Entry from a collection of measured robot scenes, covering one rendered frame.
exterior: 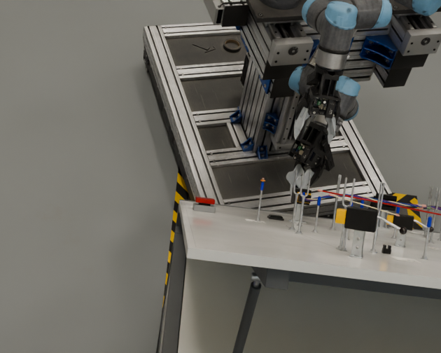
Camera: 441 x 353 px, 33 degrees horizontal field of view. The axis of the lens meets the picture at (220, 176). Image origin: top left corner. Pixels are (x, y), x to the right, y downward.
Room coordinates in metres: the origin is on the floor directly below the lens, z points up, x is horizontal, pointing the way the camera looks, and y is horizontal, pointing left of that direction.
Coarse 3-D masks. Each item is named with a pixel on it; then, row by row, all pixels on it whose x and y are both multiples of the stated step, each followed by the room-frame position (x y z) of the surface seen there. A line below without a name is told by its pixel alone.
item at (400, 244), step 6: (396, 216) 1.11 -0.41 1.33; (402, 216) 1.11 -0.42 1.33; (408, 216) 1.11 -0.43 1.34; (396, 222) 1.10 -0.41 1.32; (402, 222) 1.10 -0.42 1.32; (408, 222) 1.10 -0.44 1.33; (420, 222) 1.11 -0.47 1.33; (408, 228) 1.09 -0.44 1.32; (432, 228) 1.10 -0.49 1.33; (396, 240) 1.08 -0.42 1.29; (402, 240) 1.08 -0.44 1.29; (396, 246) 1.06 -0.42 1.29; (402, 246) 1.06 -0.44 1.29
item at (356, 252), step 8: (352, 208) 0.90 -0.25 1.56; (360, 208) 0.91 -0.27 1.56; (352, 216) 0.89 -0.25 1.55; (360, 216) 0.89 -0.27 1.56; (368, 216) 0.89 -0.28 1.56; (376, 216) 0.89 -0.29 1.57; (344, 224) 0.88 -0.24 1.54; (352, 224) 0.88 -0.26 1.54; (360, 224) 0.88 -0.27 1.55; (368, 224) 0.88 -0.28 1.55; (376, 224) 0.88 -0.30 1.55; (392, 224) 0.89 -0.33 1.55; (360, 232) 0.87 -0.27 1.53; (400, 232) 0.88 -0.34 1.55; (360, 240) 0.86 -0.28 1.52; (352, 248) 0.85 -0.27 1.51; (360, 248) 0.85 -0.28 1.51; (352, 256) 0.83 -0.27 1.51; (360, 256) 0.84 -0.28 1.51
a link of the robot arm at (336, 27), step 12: (324, 12) 1.51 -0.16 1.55; (336, 12) 1.47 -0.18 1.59; (348, 12) 1.47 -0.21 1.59; (324, 24) 1.47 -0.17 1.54; (336, 24) 1.45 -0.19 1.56; (348, 24) 1.46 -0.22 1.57; (324, 36) 1.45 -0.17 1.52; (336, 36) 1.44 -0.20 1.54; (348, 36) 1.45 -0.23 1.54; (324, 48) 1.44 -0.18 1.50; (336, 48) 1.43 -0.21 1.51; (348, 48) 1.45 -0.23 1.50
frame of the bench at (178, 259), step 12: (180, 228) 1.35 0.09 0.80; (180, 240) 1.31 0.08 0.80; (180, 252) 1.27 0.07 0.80; (180, 264) 1.23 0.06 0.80; (168, 276) 1.34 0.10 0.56; (180, 276) 1.19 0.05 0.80; (180, 288) 1.15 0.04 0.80; (168, 300) 1.10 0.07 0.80; (180, 300) 1.11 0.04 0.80; (168, 312) 1.06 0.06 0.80; (180, 312) 1.07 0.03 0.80; (168, 324) 1.02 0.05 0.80; (168, 336) 0.99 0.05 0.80; (156, 348) 1.36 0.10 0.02; (168, 348) 0.95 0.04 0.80
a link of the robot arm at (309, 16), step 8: (312, 0) 1.59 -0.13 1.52; (320, 0) 1.58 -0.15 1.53; (336, 0) 1.60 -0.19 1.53; (344, 0) 1.60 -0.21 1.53; (304, 8) 1.58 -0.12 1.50; (312, 8) 1.55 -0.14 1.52; (320, 8) 1.54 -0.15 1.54; (304, 16) 1.57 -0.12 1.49; (312, 16) 1.53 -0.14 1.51; (312, 24) 1.52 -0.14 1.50
